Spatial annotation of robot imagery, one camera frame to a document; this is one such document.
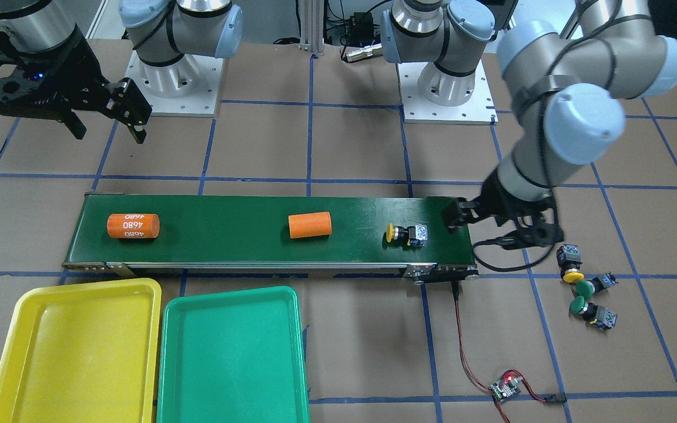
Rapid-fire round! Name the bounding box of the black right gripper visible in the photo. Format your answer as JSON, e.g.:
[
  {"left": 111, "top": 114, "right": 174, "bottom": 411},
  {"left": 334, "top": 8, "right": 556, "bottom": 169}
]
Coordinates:
[{"left": 0, "top": 26, "right": 152, "bottom": 145}]

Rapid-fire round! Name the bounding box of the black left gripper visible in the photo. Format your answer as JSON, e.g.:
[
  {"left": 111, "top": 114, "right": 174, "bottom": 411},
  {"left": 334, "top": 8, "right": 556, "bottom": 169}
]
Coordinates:
[{"left": 443, "top": 170, "right": 556, "bottom": 234}]

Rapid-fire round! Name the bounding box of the yellow push button switch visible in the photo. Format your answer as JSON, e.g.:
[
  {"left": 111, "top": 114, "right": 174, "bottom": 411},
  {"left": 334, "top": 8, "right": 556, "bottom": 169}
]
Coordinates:
[
  {"left": 556, "top": 244, "right": 585, "bottom": 284},
  {"left": 385, "top": 223, "right": 429, "bottom": 247}
]

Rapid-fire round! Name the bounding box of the orange cylinder with 4680 print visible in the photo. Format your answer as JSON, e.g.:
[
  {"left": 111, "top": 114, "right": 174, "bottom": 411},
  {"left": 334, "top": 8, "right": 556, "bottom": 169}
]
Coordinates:
[{"left": 106, "top": 213, "right": 160, "bottom": 239}]

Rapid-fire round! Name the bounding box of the plain orange cylinder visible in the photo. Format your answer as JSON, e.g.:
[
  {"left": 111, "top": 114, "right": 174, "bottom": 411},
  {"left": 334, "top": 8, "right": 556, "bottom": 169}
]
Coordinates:
[{"left": 288, "top": 211, "right": 333, "bottom": 239}]

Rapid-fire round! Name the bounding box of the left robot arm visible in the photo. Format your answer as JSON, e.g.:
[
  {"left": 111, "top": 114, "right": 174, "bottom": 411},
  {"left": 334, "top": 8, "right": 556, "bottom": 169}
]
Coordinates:
[{"left": 380, "top": 1, "right": 677, "bottom": 237}]

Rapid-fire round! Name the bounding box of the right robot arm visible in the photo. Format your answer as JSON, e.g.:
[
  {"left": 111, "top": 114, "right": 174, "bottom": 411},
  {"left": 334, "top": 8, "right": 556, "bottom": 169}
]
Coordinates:
[{"left": 0, "top": 1, "right": 243, "bottom": 144}]

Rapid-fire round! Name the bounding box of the small motor controller board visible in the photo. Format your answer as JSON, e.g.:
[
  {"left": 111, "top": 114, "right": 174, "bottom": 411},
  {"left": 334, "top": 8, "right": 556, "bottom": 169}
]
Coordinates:
[{"left": 487, "top": 370, "right": 523, "bottom": 404}]

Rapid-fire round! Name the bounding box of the green conveyor belt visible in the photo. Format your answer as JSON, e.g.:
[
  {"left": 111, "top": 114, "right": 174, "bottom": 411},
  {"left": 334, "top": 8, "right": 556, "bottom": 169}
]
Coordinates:
[{"left": 63, "top": 193, "right": 479, "bottom": 283}]

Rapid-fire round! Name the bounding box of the yellow plastic tray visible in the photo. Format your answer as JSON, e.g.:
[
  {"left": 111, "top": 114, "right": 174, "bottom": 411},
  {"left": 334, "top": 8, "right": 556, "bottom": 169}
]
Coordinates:
[{"left": 0, "top": 278, "right": 162, "bottom": 422}]

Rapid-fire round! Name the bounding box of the green plastic tray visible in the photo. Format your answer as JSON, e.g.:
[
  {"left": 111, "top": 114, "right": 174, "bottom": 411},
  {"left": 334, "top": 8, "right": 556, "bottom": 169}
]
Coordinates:
[{"left": 157, "top": 286, "right": 311, "bottom": 422}]

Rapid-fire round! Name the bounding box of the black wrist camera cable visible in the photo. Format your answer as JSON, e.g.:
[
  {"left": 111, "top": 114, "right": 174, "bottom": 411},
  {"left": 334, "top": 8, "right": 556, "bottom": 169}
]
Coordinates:
[{"left": 471, "top": 206, "right": 565, "bottom": 272}]

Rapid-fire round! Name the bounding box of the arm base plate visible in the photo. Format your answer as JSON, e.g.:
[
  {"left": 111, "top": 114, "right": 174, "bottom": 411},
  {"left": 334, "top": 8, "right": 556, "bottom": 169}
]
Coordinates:
[
  {"left": 125, "top": 52, "right": 226, "bottom": 118},
  {"left": 397, "top": 62, "right": 498, "bottom": 125}
]

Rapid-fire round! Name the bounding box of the green push button switch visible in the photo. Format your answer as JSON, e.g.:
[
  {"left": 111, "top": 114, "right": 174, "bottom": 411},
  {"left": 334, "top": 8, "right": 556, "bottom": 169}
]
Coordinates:
[
  {"left": 569, "top": 296, "right": 617, "bottom": 330},
  {"left": 574, "top": 271, "right": 618, "bottom": 300}
]

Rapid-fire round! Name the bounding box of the aluminium frame post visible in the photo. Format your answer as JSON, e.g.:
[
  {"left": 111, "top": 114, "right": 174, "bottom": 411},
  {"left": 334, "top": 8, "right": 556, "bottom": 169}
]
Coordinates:
[{"left": 297, "top": 1, "right": 327, "bottom": 56}]

